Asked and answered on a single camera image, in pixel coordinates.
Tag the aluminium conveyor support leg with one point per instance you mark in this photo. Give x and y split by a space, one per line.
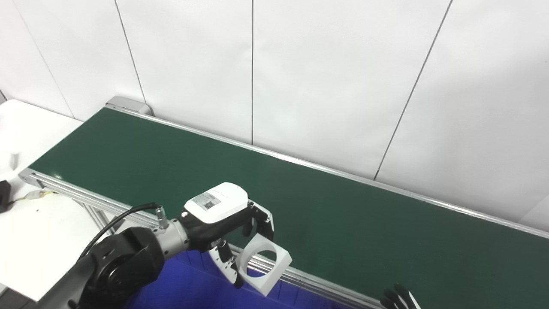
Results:
98 216

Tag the green conveyor belt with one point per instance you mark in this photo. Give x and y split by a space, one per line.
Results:
343 223
64 189

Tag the white square part with hole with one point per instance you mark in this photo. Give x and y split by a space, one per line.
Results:
281 262

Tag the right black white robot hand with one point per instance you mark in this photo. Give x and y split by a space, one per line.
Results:
399 298

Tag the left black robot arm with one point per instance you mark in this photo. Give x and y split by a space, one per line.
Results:
120 266

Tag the large blue plastic bin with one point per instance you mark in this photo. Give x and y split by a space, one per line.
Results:
188 287

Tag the small white block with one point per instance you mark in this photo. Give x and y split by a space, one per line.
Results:
14 161

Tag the small black box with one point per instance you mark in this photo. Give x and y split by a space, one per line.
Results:
4 195

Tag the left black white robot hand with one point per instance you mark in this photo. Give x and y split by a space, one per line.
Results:
216 204

